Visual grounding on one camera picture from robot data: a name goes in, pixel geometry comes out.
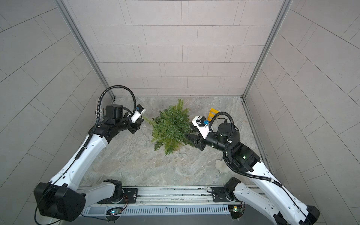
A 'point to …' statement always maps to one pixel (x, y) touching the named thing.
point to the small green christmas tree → (171, 126)
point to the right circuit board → (236, 210)
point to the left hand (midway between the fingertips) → (144, 117)
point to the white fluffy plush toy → (221, 165)
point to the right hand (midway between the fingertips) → (188, 131)
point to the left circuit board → (114, 211)
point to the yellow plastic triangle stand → (212, 113)
